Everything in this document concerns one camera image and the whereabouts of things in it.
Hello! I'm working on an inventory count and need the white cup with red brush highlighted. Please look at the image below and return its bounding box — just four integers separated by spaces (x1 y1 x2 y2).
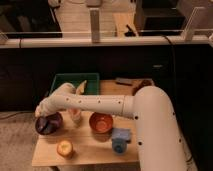
68 109 82 124

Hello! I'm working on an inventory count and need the purple bowl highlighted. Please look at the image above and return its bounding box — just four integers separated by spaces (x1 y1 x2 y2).
35 113 63 135

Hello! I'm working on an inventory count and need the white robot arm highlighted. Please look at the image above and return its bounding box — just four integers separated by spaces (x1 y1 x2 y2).
35 83 187 171

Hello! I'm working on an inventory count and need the orange bowl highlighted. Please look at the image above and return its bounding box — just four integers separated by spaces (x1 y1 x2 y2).
89 112 113 134

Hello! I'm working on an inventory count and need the green plastic tray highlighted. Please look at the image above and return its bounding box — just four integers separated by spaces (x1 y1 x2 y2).
50 73 100 95

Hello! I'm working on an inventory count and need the dark flat object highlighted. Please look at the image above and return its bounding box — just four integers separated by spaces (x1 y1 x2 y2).
115 78 133 86

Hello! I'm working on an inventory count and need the yellow banana piece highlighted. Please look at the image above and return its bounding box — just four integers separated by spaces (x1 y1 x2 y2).
76 80 87 95

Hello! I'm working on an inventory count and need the blue cup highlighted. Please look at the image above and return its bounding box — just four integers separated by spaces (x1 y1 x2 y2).
111 128 131 154

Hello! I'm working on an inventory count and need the wooden table board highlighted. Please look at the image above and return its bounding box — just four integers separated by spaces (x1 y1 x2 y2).
31 78 158 167

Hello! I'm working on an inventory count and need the black object on far table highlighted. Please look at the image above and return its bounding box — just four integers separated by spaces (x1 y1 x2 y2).
124 24 137 37

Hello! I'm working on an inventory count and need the yellow apple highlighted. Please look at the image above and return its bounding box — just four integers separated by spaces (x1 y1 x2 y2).
56 140 73 158

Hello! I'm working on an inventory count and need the grey post left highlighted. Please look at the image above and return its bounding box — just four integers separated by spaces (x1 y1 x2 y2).
90 8 100 43

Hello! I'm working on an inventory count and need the grey post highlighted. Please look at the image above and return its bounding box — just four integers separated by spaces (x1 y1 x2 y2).
181 7 205 41
90 8 100 43

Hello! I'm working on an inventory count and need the grey post right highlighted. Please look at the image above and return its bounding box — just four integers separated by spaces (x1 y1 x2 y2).
181 7 205 41

